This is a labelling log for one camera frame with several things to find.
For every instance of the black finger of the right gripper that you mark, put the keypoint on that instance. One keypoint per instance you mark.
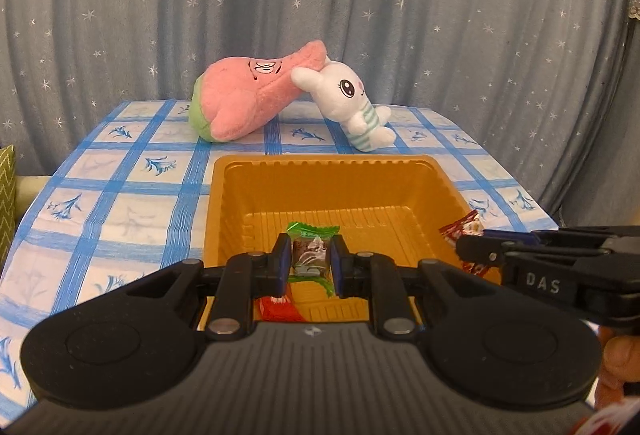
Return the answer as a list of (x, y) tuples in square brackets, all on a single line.
[(492, 247)]

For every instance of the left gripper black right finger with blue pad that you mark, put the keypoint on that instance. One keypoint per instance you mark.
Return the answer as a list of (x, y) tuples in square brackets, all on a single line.
[(407, 302)]

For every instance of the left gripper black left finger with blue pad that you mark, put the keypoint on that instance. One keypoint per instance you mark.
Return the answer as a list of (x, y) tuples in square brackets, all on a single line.
[(220, 299)]

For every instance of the small red white candy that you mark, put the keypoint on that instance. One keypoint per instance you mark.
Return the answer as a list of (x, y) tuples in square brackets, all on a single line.
[(467, 226)]

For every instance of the large red snack packet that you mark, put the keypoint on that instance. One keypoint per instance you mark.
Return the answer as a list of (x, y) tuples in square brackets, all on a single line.
[(278, 309)]

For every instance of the green brown candy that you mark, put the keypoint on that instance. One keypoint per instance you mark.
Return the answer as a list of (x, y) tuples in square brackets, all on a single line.
[(311, 254)]

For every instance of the person's right hand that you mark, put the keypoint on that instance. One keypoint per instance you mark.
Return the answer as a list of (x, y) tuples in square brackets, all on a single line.
[(620, 365)]

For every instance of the blue checked tablecloth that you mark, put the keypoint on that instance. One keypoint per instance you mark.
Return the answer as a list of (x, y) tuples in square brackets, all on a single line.
[(133, 198)]

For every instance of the white rabbit plush toy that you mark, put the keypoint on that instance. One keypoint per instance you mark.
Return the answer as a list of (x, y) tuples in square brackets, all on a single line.
[(341, 98)]

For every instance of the pink green plush toy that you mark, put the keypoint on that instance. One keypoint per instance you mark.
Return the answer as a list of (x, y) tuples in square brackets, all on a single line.
[(236, 96)]

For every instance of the grey star curtain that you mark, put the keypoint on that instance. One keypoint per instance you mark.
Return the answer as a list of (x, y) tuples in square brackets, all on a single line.
[(549, 87)]

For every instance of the green patterned cushion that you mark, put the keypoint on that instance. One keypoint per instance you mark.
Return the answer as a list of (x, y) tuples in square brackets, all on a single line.
[(7, 200)]

